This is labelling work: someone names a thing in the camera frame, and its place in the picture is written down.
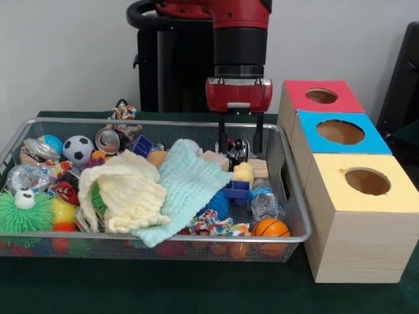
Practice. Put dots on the shallow metal mesh bin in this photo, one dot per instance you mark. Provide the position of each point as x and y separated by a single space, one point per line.
278 147

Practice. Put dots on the wooden box with three holes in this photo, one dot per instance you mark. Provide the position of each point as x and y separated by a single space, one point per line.
360 248

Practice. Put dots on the orange toy basketball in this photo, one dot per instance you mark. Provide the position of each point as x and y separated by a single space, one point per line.
271 228

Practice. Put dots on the crushed black drink can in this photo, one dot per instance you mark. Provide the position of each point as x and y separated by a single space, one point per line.
239 152

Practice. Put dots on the small toy soccer ball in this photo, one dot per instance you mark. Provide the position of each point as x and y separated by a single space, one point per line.
78 151

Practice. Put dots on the small yellow duck plush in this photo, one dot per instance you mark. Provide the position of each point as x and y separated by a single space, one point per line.
244 171

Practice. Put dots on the green spiky ball with eyes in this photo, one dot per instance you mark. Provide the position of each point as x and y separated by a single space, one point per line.
29 219

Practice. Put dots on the mint green cloth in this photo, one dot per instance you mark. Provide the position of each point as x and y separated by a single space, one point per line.
186 183

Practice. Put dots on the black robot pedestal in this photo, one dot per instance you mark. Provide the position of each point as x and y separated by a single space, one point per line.
176 65

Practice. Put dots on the dark green table cloth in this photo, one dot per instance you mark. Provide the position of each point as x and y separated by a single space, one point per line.
406 140
163 288

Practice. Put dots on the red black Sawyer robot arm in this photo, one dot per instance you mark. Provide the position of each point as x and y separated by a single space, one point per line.
240 39

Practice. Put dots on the cream yellow cloth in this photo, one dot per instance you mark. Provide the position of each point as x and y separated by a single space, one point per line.
131 189

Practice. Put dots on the plain wooden cube block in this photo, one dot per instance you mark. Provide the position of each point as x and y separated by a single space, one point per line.
216 160

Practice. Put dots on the purple plastic toy block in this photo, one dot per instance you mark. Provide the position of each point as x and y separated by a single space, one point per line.
237 193

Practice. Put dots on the crushed clear water bottle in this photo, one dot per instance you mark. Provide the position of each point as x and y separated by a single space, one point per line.
263 199

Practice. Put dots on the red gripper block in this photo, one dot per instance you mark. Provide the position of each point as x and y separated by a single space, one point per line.
239 95

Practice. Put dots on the black upright panel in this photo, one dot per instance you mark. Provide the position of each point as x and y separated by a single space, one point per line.
402 81

